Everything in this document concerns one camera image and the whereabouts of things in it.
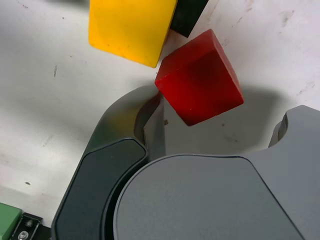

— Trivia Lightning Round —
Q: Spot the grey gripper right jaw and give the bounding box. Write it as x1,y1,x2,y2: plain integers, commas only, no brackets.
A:
103,104,320,240

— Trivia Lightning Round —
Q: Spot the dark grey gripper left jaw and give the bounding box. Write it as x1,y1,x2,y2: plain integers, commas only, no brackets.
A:
51,84,167,240

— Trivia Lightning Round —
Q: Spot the red cube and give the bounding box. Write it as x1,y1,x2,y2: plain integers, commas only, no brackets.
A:
154,28,245,127

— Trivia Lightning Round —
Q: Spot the yellow cube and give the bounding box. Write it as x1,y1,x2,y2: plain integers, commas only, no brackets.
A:
88,0,179,69

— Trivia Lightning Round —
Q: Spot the black tape square outline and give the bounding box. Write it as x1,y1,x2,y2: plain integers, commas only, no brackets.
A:
169,0,210,39

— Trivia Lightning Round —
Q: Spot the green rectangular block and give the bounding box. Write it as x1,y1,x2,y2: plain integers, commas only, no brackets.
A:
0,202,23,240

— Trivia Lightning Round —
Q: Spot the black bracket with screws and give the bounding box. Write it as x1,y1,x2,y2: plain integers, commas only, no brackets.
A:
11,212,53,240

